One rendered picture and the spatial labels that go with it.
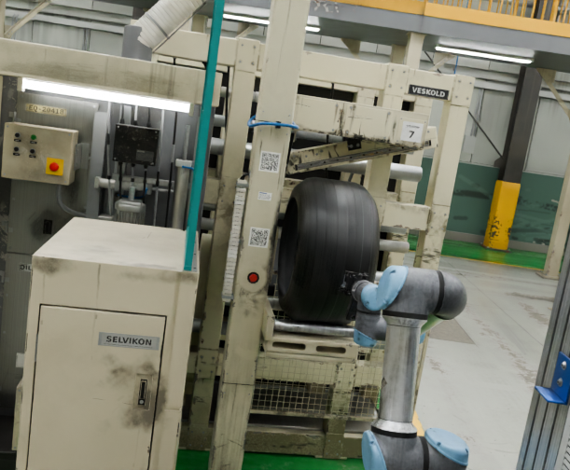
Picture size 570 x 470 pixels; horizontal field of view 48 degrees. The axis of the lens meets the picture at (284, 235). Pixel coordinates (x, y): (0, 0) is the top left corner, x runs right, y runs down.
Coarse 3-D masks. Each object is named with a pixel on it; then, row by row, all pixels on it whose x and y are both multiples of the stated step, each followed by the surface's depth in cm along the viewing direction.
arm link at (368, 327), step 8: (360, 312) 197; (368, 312) 196; (360, 320) 197; (368, 320) 196; (376, 320) 197; (384, 320) 199; (360, 328) 197; (368, 328) 196; (376, 328) 197; (384, 328) 197; (360, 336) 197; (368, 336) 196; (376, 336) 197; (384, 336) 197; (360, 344) 197; (368, 344) 197
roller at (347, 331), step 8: (280, 320) 244; (288, 320) 245; (280, 328) 243; (288, 328) 243; (296, 328) 244; (304, 328) 244; (312, 328) 245; (320, 328) 245; (328, 328) 246; (336, 328) 246; (344, 328) 247; (352, 328) 248; (336, 336) 248; (344, 336) 248; (352, 336) 248
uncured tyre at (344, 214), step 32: (320, 192) 236; (352, 192) 240; (288, 224) 271; (320, 224) 228; (352, 224) 230; (288, 256) 280; (320, 256) 226; (352, 256) 228; (288, 288) 240; (320, 288) 230; (320, 320) 244
